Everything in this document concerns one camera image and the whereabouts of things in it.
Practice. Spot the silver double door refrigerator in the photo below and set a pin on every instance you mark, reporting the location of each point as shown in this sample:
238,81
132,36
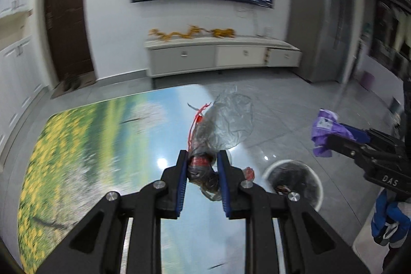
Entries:
321,30

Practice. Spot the golden dragon ornament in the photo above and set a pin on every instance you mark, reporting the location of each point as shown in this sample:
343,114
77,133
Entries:
193,31

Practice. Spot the dark brown entrance door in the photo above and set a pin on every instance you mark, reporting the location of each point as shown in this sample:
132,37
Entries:
67,38

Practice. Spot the white tv cabinet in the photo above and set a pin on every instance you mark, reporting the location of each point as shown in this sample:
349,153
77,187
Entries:
202,54

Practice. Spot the black bin liner bag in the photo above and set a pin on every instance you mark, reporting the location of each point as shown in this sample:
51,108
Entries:
292,182

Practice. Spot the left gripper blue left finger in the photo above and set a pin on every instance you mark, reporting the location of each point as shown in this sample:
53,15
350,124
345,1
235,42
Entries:
175,178

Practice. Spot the purple wrapper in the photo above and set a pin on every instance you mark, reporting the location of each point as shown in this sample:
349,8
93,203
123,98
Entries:
324,125

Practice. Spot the landscape print table mat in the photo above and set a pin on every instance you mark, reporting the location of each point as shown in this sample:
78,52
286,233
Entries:
122,145

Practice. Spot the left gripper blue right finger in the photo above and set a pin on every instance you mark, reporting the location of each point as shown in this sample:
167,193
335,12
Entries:
230,178

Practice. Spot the brown door mat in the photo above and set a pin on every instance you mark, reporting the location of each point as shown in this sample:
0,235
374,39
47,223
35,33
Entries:
71,84

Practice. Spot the white round trash bin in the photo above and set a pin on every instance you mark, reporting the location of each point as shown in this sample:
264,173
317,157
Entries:
295,183

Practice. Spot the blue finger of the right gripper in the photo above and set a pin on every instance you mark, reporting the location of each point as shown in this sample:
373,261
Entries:
346,147
353,135

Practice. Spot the clear plastic bag trash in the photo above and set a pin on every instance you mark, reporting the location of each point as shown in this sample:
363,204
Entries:
220,125

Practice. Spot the white shoe cabinet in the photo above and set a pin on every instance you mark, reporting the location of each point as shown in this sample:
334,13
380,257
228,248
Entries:
20,77

